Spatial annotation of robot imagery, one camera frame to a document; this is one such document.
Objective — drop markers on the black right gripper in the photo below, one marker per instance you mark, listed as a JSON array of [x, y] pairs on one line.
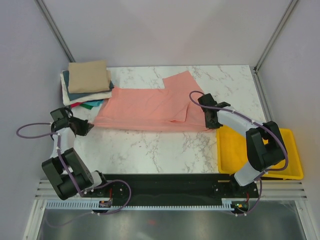
[[211, 126]]

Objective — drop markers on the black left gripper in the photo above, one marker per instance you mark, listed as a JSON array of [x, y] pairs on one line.
[[85, 127]]

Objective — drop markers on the pink t shirt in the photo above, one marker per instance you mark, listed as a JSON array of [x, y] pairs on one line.
[[155, 110]]

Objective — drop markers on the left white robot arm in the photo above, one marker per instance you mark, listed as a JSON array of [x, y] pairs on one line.
[[65, 170]]

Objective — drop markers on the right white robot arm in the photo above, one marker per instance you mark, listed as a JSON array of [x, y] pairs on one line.
[[265, 147]]

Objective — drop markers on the folded green t shirt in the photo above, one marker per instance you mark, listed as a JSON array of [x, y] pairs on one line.
[[87, 106]]

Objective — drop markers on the folded red t shirt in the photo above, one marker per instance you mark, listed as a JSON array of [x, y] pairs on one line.
[[75, 104]]

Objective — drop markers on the folded teal t shirt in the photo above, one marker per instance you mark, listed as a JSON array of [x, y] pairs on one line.
[[94, 103]]

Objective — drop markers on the folded dark blue t shirt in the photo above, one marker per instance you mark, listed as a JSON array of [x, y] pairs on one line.
[[89, 83]]

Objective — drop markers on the yellow plastic bin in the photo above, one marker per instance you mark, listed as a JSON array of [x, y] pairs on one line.
[[231, 154]]

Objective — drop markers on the aluminium extrusion rails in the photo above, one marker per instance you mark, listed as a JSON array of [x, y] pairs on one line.
[[45, 191]]

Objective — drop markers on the right aluminium frame post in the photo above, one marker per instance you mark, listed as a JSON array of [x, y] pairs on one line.
[[276, 34]]

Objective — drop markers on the aluminium frame post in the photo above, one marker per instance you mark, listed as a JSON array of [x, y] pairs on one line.
[[276, 34], [54, 29]]

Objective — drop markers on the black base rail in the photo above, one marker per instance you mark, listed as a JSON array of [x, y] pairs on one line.
[[183, 189]]

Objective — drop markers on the white slotted cable duct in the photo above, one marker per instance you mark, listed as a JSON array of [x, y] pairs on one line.
[[99, 205]]

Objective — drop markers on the left aluminium frame post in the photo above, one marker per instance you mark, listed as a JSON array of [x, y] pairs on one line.
[[54, 29]]

